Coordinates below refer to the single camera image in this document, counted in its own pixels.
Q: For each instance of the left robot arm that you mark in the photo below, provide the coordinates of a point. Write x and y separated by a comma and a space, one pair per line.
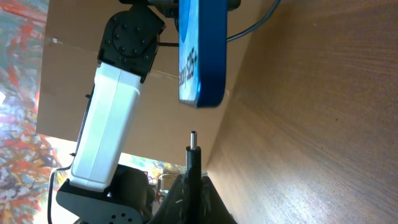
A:
99, 189

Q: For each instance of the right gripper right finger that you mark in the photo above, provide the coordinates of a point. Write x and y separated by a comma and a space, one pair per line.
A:
212, 208

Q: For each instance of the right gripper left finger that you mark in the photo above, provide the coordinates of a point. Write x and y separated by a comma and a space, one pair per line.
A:
173, 208

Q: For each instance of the blue Samsung Galaxy smartphone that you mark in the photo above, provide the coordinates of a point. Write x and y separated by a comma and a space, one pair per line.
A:
202, 35

